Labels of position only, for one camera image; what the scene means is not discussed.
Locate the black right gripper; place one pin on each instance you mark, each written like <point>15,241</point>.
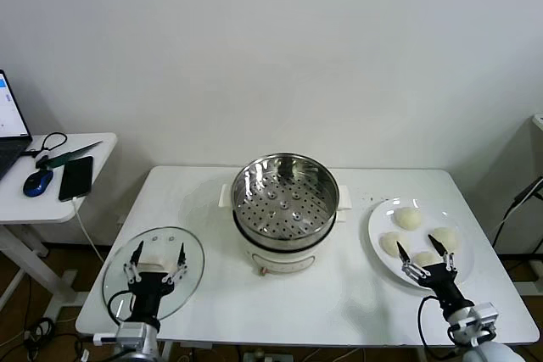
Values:
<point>443,285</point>

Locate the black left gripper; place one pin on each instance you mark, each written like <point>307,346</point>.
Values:
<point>146,294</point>

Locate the white steamed baozi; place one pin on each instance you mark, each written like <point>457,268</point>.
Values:
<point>423,258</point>
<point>409,218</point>
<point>453,238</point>
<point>389,243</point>

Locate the round glass pot lid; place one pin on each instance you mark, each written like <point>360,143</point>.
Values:
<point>186,247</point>

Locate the stainless steel steamer basket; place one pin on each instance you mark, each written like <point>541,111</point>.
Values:
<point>328,209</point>

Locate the white round plate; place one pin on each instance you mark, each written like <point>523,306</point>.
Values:
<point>377,220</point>

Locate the black smartphone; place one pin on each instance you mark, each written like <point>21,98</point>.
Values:
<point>76,177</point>

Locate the white electric cooker base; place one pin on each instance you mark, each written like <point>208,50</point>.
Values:
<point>284,258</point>

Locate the white side table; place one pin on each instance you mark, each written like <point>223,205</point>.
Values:
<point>42,209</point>

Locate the white floor power strip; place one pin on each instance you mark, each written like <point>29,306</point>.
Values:
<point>267,356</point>

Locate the blue computer mouse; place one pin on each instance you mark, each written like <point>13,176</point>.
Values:
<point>37,183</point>

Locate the small white device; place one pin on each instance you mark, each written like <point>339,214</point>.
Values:
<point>539,121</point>

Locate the black laptop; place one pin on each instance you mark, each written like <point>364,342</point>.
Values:
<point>10,124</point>

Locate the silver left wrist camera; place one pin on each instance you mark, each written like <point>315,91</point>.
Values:
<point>131,334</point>

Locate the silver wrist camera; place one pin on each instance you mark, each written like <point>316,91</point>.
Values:
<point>131,334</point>
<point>475,321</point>

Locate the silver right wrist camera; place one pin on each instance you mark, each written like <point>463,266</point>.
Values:
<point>475,321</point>

